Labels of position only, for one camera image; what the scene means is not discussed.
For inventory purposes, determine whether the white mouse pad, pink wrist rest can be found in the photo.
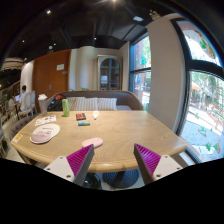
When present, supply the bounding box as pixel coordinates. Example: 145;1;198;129
29;123;61;145

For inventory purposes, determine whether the pink computer mouse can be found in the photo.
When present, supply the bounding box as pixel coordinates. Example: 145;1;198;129
81;137;104;149

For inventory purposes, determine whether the brown wooden door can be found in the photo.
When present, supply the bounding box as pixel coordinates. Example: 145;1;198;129
33;49;72;113

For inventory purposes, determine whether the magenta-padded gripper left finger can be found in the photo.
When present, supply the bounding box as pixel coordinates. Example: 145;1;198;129
43;143;95;187

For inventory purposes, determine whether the small black and red box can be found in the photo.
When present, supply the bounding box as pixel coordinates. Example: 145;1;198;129
75;112;87;121

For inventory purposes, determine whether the arched glass-door cabinet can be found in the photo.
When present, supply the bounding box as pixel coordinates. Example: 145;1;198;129
97;55;123;91

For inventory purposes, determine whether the grey curved sofa bench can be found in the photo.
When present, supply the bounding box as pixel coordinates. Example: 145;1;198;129
46;90;144;113

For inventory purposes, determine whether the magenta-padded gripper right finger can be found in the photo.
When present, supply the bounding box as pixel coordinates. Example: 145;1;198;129
133;143;184;185

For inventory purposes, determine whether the person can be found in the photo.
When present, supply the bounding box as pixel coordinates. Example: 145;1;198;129
18;85;33;113

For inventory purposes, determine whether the white printed paper sheet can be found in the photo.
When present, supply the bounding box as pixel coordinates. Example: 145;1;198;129
34;114;57;127

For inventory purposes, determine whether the white dining chair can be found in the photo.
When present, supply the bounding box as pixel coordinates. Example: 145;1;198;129
18;90;37;118

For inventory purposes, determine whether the green drink can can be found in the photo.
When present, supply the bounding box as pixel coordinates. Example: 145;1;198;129
61;98;71;118

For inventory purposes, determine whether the striped cushion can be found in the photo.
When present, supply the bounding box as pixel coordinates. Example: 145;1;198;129
66;96;78;112
97;97;118;112
75;96;99;112

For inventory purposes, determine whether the grey tufted armchair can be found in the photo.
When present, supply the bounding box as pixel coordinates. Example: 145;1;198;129
9;113;40;136

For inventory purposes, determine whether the black round table base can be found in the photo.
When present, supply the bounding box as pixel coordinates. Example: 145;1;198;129
102;168;140;190

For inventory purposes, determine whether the black bag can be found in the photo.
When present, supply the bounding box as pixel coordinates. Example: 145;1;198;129
47;93;66;112

